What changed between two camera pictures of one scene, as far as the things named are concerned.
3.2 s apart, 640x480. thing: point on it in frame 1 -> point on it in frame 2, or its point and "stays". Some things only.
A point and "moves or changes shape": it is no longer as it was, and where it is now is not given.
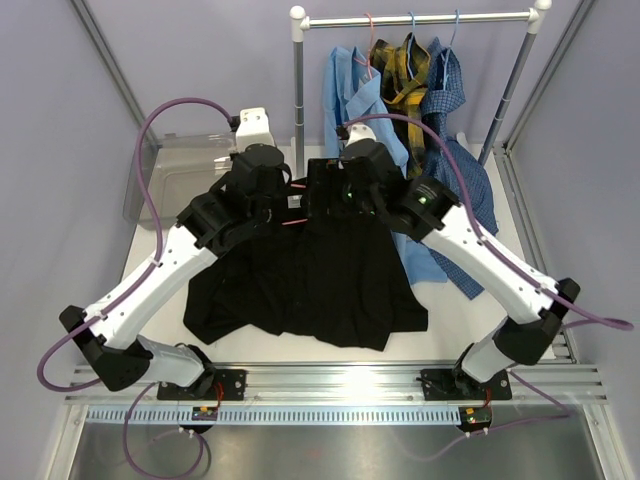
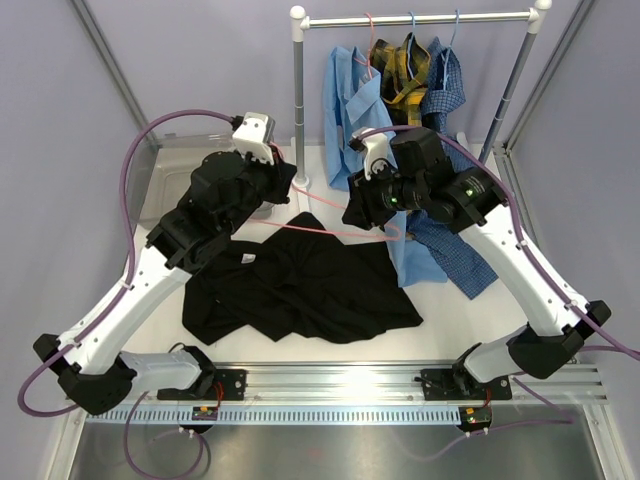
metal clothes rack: x=301 y=23 stays
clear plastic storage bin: x=177 y=167 stays
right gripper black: x=326 y=173 -> x=362 y=207
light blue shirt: x=352 y=90 stays
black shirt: x=334 y=277 moves or changes shape
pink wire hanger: x=295 y=221 moves or changes shape
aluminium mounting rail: x=356 y=384 stays
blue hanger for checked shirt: x=445 y=59 stays
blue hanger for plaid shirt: x=409 y=45 stays
